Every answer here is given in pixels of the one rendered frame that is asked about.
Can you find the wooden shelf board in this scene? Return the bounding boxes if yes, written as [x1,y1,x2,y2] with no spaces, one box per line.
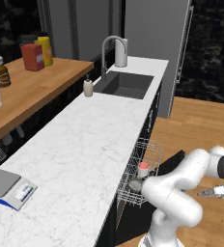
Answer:
[0,57,95,148]

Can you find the grey and blue kitchen scale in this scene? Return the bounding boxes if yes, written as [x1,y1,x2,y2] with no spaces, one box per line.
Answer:
[0,169,39,212]

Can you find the stainless steel fridge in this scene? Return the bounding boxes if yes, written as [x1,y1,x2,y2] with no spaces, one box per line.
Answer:
[124,0,194,119]

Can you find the white jug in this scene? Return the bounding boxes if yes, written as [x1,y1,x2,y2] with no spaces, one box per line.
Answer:
[114,38,129,69]

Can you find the grey tall cupboard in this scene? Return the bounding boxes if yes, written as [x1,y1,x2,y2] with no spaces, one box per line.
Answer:
[36,0,126,63]

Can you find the black counter cupboards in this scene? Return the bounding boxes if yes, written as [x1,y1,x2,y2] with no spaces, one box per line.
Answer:
[95,80,164,247]

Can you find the white soap dispenser bottle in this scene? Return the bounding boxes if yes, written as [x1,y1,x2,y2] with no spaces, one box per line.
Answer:
[82,73,95,98]

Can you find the brown jar with white lid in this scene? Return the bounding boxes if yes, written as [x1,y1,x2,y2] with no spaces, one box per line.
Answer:
[0,55,13,88]

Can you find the grey speckled bowl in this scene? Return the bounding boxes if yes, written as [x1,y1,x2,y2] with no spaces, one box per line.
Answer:
[126,178,145,194]

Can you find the black dishwasher door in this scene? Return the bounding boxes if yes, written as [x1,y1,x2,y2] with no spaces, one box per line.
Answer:
[156,150,186,178]

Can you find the hanging grey utensil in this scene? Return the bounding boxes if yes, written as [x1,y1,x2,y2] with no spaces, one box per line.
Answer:
[1,132,14,147]
[15,124,26,139]

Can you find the white wire dishwasher rack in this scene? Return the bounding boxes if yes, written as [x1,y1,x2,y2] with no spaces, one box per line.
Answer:
[116,137,164,207]

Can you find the yellow bottle with black lid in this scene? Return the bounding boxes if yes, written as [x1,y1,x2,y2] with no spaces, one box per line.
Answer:
[34,31,54,68]

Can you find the dark grey sink basin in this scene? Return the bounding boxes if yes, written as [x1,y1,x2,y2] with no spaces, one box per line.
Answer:
[93,69,155,100]

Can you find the silver fridge handle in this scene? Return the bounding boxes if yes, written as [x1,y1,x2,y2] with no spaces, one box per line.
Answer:
[176,5,195,85]

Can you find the silver curved tap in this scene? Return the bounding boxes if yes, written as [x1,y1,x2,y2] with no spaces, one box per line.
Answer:
[99,35,125,83]

